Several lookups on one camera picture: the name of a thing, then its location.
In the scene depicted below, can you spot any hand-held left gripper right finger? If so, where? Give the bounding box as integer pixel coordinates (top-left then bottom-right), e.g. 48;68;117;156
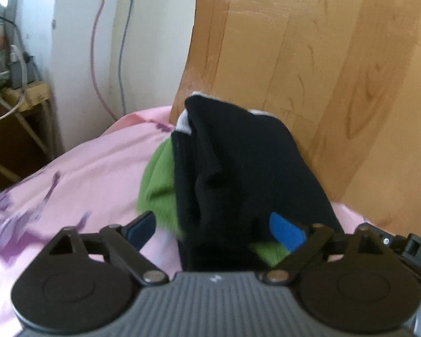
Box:
266;212;386;286

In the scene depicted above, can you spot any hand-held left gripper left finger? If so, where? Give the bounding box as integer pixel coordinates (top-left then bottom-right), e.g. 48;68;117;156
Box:
48;211;170;286

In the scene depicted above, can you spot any green garment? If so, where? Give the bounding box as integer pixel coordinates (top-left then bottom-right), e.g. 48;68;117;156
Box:
136;137;292;268

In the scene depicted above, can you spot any black garment with white stripes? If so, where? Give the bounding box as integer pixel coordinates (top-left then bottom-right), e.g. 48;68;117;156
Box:
171;93;345;272

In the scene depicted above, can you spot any pink floral bed sheet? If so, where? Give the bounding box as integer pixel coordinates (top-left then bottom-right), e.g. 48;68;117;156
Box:
0;105;370;337

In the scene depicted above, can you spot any wooden headboard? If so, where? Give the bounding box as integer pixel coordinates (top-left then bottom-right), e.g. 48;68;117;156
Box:
169;0;421;243

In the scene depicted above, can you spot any grey power adapter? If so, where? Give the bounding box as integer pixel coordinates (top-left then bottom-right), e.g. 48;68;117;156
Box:
6;44;36;89

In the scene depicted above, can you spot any wooden side table with cables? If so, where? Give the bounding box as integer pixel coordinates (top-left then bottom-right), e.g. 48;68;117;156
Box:
0;44;55;183

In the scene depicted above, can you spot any blue wall cable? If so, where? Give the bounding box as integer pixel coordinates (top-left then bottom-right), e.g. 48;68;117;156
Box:
117;0;134;113

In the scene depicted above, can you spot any pink wall cable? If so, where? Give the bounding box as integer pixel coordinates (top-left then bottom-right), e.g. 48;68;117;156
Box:
90;0;127;122

